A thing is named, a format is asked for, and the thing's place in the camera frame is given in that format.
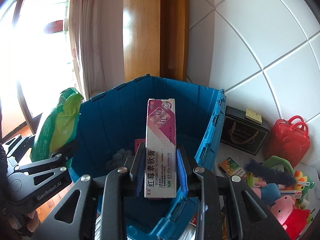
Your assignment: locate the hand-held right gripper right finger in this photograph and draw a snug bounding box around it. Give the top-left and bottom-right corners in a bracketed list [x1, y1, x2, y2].
[176, 144, 292, 240]

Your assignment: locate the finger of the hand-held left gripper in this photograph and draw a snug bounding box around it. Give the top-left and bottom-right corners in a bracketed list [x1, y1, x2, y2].
[1, 134, 35, 160]
[15, 140, 79, 178]

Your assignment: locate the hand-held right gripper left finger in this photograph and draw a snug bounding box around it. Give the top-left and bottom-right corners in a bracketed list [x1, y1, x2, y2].
[31, 142, 145, 240]

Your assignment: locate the white purple medicine box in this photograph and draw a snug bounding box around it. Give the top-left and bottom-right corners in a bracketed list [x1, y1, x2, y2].
[144, 98, 178, 200]

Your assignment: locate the green plastic packet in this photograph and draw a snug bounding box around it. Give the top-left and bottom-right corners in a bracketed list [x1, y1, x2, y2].
[30, 87, 84, 163]

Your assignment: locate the blue plastic crate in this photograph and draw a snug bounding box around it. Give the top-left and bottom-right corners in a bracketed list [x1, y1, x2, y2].
[69, 74, 227, 240]

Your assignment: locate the person's left hand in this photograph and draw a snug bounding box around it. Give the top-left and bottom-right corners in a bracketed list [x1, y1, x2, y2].
[15, 209, 44, 238]

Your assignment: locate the green orange small box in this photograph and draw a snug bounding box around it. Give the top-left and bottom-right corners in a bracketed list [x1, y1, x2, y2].
[218, 157, 248, 178]

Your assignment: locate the black gift box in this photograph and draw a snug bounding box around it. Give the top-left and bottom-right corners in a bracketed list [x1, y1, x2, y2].
[220, 106, 270, 155]

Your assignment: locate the navy fuzzy scrunchie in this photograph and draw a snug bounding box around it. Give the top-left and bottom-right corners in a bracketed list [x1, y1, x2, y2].
[244, 158, 297, 187]

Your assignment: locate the pink pig plush blue shirt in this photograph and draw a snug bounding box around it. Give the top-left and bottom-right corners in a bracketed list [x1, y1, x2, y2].
[250, 182, 280, 200]

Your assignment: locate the window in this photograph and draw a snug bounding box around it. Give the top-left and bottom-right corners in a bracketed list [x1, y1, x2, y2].
[0, 0, 73, 140]

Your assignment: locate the green fabric pouch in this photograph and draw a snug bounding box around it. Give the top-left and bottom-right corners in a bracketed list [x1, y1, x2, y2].
[262, 156, 294, 174]

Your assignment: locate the red hard carry case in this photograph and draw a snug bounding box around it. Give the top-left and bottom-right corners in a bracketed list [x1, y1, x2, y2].
[263, 115, 311, 167]

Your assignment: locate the pink pig plush red dress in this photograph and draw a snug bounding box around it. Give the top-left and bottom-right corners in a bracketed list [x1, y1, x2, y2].
[271, 195, 312, 233]

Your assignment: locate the beige curtain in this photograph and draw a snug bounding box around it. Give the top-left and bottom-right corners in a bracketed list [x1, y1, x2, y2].
[67, 0, 125, 100]

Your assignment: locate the dark green frog plush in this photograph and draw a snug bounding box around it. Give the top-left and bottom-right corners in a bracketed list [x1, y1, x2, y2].
[294, 170, 313, 209]

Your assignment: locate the wooden wall frame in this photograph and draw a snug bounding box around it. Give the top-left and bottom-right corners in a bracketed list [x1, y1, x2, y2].
[122, 0, 190, 83]

